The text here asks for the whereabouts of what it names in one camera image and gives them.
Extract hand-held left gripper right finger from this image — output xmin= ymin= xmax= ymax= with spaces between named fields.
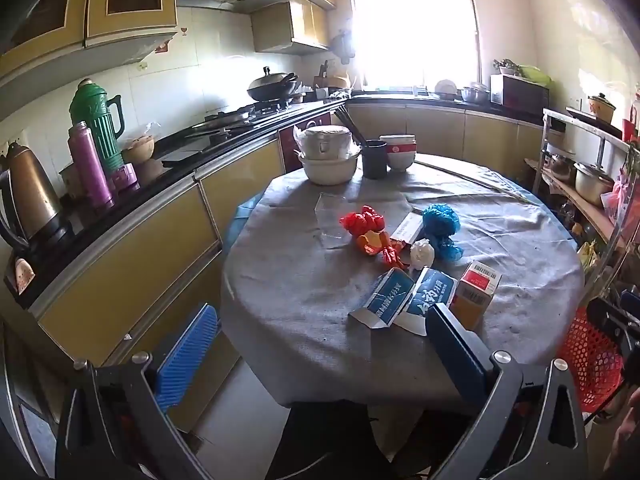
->
xmin=425 ymin=302 xmax=591 ymax=480

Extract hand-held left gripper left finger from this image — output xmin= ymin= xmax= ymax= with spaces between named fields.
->
xmin=55 ymin=302 xmax=221 ymax=480

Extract red plastic basket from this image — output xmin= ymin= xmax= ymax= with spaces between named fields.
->
xmin=555 ymin=305 xmax=626 ymax=413

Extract white tissue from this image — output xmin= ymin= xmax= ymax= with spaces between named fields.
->
xmin=410 ymin=240 xmax=434 ymax=268

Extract orange snack wrapper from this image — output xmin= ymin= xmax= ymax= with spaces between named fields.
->
xmin=382 ymin=240 xmax=408 ymax=270

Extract blue plastic bag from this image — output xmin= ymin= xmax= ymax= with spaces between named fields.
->
xmin=421 ymin=203 xmax=463 ymax=262

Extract white medicine box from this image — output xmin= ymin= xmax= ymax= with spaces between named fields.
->
xmin=390 ymin=211 xmax=425 ymax=245

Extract orange peel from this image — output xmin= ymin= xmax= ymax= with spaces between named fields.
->
xmin=356 ymin=230 xmax=392 ymax=257

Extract clear plastic container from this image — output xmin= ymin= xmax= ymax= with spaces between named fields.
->
xmin=314 ymin=191 xmax=361 ymax=250

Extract person's right hand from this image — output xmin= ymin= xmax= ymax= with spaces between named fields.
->
xmin=616 ymin=390 xmax=640 ymax=466

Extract orange red cardboard box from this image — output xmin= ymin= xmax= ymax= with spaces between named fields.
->
xmin=448 ymin=261 xmax=502 ymax=331

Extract blue white flattened carton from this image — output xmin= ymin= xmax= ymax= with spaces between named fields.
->
xmin=395 ymin=266 xmax=457 ymax=336
xmin=348 ymin=267 xmax=415 ymax=331

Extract metal shelf rack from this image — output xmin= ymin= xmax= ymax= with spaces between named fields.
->
xmin=525 ymin=107 xmax=640 ymax=311

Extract pink plastic bag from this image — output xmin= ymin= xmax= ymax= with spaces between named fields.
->
xmin=600 ymin=170 xmax=633 ymax=226

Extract grey tablecloth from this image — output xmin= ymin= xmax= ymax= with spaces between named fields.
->
xmin=220 ymin=152 xmax=586 ymax=411

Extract large metal pot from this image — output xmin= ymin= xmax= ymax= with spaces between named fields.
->
xmin=573 ymin=161 xmax=615 ymax=206

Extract red plastic bag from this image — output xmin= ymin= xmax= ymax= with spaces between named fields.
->
xmin=340 ymin=205 xmax=387 ymax=238

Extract small dark metal pot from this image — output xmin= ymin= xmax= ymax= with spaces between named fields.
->
xmin=547 ymin=156 xmax=576 ymax=181

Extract thin metal rod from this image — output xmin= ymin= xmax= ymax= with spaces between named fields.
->
xmin=415 ymin=160 xmax=538 ymax=206

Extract pink cup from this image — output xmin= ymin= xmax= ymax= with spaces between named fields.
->
xmin=111 ymin=162 xmax=140 ymax=192

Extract black flat cooktop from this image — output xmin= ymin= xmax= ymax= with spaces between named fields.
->
xmin=161 ymin=140 xmax=221 ymax=168

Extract stacked white red-band bowls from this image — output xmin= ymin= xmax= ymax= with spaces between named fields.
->
xmin=379 ymin=133 xmax=417 ymax=172

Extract brown bowl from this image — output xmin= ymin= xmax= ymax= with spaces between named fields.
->
xmin=121 ymin=136 xmax=155 ymax=165

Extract purple thermos flask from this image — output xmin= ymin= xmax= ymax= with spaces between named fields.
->
xmin=67 ymin=121 xmax=115 ymax=210

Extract enamel pot with lid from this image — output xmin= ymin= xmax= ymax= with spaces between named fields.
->
xmin=587 ymin=92 xmax=617 ymax=123

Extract metal electric kettle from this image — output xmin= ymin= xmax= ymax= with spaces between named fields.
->
xmin=0 ymin=141 xmax=68 ymax=251

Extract gas stove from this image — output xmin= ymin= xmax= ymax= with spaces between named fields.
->
xmin=187 ymin=101 xmax=306 ymax=133

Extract microwave oven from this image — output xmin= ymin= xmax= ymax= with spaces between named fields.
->
xmin=490 ymin=74 xmax=550 ymax=107

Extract green thermos jug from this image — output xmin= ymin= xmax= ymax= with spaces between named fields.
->
xmin=69 ymin=78 xmax=126 ymax=171

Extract bundle of black chopsticks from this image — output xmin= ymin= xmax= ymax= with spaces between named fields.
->
xmin=332 ymin=105 xmax=368 ymax=145

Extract steel pot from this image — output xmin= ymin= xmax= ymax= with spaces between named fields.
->
xmin=460 ymin=85 xmax=491 ymax=105

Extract green plastic dish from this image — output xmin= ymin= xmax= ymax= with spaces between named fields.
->
xmin=517 ymin=64 xmax=552 ymax=86

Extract black wok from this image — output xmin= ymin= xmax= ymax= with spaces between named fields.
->
xmin=246 ymin=66 xmax=301 ymax=102

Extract window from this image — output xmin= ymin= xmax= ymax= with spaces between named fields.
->
xmin=350 ymin=0 xmax=481 ymax=88

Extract yellow wall cabinet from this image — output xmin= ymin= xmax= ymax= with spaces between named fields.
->
xmin=0 ymin=0 xmax=178 ymax=81
xmin=250 ymin=0 xmax=337 ymax=55

